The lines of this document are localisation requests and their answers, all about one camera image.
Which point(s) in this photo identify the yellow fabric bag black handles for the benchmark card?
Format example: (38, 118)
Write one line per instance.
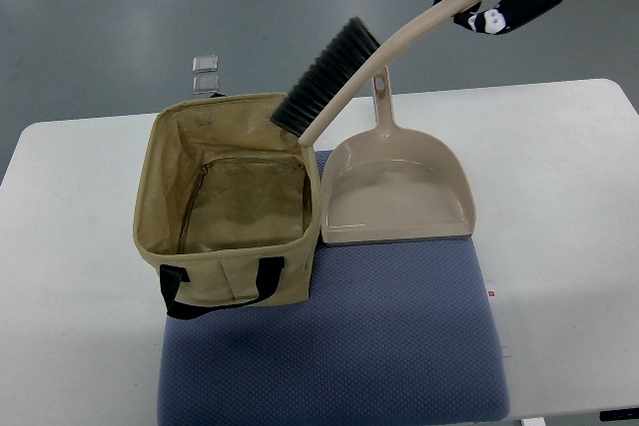
(228, 207)

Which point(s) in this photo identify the upper silver floor plate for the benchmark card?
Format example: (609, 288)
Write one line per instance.
(205, 64)

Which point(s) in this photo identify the beige hand broom black bristles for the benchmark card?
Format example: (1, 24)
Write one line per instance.
(351, 59)

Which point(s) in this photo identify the blue quilted mat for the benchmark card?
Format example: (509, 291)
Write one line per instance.
(396, 333)

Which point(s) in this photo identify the beige plastic dustpan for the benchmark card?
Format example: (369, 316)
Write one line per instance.
(391, 183)

